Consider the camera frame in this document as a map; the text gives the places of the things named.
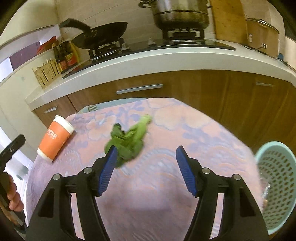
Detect light blue perforated trash basket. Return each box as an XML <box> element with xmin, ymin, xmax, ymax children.
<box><xmin>255</xmin><ymin>141</ymin><xmax>295</xmax><ymax>235</ymax></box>

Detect white kitchen countertop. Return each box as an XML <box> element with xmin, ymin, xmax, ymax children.
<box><xmin>25</xmin><ymin>44</ymin><xmax>295</xmax><ymax>110</ymax></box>

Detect person left hand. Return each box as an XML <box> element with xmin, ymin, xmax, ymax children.
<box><xmin>7</xmin><ymin>175</ymin><xmax>24</xmax><ymax>212</ymax></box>

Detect orange paper cup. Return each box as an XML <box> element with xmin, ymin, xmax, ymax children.
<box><xmin>37</xmin><ymin>115</ymin><xmax>75</xmax><ymax>162</ymax></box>

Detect green vegetable scrap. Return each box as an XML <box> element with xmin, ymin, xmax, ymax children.
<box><xmin>104</xmin><ymin>114</ymin><xmax>152</xmax><ymax>168</ymax></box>

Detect wooden cabinet doors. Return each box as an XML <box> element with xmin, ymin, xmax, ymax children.
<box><xmin>32</xmin><ymin>70</ymin><xmax>295</xmax><ymax>151</ymax></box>

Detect yellow perforated basket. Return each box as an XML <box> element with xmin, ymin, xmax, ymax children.
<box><xmin>32</xmin><ymin>59</ymin><xmax>61</xmax><ymax>89</ymax></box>

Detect dark sauce bottle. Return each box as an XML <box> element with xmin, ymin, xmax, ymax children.
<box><xmin>59</xmin><ymin>40</ymin><xmax>78</xmax><ymax>68</ymax></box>
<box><xmin>52</xmin><ymin>43</ymin><xmax>68</xmax><ymax>74</ymax></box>

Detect white electric kettle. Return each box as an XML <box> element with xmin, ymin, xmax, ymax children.
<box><xmin>284</xmin><ymin>36</ymin><xmax>296</xmax><ymax>69</ymax></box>

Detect brown slow cooker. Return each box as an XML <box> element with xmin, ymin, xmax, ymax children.
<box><xmin>246</xmin><ymin>18</ymin><xmax>280</xmax><ymax>58</ymax></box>

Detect black gas stove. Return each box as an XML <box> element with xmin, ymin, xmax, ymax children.
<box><xmin>63</xmin><ymin>29</ymin><xmax>236</xmax><ymax>79</ymax></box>

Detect black wok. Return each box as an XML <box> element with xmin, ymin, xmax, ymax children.
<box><xmin>59</xmin><ymin>18</ymin><xmax>128</xmax><ymax>49</ymax></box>

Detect wooden cutting board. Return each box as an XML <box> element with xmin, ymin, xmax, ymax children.
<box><xmin>210</xmin><ymin>0</ymin><xmax>247</xmax><ymax>44</ymax></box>

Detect stainless steel steamer pot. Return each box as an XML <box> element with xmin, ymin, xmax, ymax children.
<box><xmin>138</xmin><ymin>0</ymin><xmax>209</xmax><ymax>30</ymax></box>

